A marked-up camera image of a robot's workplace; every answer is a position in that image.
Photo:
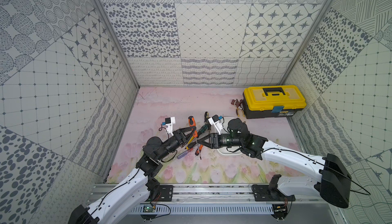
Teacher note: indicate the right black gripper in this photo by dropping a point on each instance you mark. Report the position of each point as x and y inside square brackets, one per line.
[214, 141]

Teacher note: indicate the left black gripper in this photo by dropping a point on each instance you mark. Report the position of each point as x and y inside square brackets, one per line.
[182, 136]

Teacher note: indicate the green black screwdriver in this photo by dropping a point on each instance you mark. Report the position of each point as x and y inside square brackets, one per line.
[203, 129]

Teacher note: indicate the purple handled screwdriver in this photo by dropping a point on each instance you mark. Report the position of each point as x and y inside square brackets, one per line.
[183, 154]

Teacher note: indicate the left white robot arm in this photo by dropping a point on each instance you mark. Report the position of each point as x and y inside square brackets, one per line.
[139, 186]

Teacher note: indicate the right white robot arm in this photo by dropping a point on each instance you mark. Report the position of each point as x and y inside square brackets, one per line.
[326, 177]

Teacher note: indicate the black yellow stubby screwdriver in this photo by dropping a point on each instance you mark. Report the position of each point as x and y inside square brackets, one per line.
[191, 145]

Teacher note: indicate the white rectangular storage tray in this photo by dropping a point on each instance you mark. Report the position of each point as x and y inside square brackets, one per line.
[231, 151]

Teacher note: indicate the yellow black toolbox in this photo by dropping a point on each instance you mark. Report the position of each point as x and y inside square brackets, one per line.
[272, 101]

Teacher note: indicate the green circuit board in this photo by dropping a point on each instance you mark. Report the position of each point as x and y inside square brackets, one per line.
[148, 209]

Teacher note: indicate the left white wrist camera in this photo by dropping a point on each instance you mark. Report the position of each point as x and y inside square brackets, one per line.
[168, 123]

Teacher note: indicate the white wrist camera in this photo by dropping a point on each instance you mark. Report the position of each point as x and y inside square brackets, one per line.
[168, 123]
[216, 121]

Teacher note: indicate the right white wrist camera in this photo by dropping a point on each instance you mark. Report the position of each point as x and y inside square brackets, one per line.
[216, 121]

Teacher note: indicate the brown clamp with wires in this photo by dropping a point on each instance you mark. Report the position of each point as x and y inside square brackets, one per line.
[238, 104]

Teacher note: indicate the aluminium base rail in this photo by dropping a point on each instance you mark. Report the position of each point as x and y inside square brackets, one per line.
[199, 199]

